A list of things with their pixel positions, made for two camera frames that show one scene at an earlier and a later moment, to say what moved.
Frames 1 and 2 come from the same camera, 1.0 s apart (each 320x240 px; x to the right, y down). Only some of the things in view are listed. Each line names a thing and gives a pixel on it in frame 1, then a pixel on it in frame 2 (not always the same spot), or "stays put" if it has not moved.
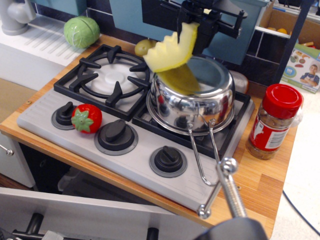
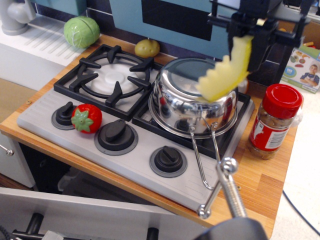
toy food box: (303, 69) stays put
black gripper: (226, 15) -> (291, 23)
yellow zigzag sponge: (169, 53) -> (227, 75)
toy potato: (142, 46) stays put
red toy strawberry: (86, 118) stays put
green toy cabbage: (81, 32) stays put
